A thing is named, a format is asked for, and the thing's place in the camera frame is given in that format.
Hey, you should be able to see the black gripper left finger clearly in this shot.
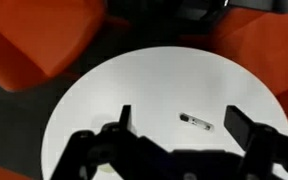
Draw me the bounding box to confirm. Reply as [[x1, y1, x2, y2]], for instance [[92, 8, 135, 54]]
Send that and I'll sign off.
[[50, 104, 172, 180]]

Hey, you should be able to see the white marker with black cap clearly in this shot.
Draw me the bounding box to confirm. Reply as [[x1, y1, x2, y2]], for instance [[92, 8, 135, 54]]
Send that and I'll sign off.
[[178, 112, 215, 132]]

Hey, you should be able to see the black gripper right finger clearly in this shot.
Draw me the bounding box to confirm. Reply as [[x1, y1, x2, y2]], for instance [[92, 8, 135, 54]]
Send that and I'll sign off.
[[224, 105, 288, 180]]

